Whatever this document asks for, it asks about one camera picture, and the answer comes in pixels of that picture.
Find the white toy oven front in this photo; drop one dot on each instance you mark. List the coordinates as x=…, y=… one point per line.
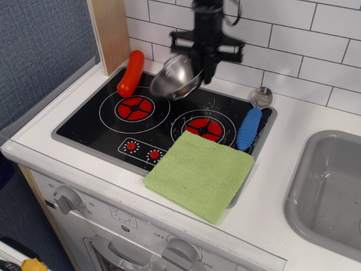
x=93, y=217

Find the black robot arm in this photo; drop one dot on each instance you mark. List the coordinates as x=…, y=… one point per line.
x=206, y=6

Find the silver oven door handle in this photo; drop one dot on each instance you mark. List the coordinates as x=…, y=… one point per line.
x=121, y=255

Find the grey plastic sink basin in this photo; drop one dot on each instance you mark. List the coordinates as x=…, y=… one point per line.
x=323, y=203

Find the grey timer knob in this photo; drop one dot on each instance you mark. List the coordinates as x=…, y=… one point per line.
x=66, y=199

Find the blue-handled metal spoon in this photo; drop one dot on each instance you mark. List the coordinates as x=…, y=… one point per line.
x=260, y=99

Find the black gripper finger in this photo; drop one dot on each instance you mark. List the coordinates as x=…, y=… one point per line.
x=210, y=64
x=196, y=61

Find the red stove knob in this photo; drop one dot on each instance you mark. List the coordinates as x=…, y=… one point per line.
x=130, y=146
x=154, y=155

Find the red left stove knob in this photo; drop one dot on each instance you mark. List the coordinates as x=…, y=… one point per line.
x=130, y=146

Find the grey oven knob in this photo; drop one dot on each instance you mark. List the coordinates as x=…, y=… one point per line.
x=180, y=253

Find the yellow object at floor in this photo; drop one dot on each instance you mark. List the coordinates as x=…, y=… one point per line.
x=33, y=265

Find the small steel two-handled pan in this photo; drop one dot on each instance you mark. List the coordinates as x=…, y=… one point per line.
x=177, y=79

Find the red right stove knob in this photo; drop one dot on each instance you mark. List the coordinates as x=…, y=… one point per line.
x=154, y=155

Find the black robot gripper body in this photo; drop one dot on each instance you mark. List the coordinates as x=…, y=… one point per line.
x=207, y=38

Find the light wooden side post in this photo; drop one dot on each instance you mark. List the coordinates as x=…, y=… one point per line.
x=111, y=33

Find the green woven cloth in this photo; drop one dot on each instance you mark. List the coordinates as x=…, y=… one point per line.
x=200, y=175

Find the black toy stove top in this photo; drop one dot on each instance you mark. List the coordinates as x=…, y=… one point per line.
x=105, y=122

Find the red toy sausage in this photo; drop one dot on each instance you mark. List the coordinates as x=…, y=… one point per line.
x=128, y=84

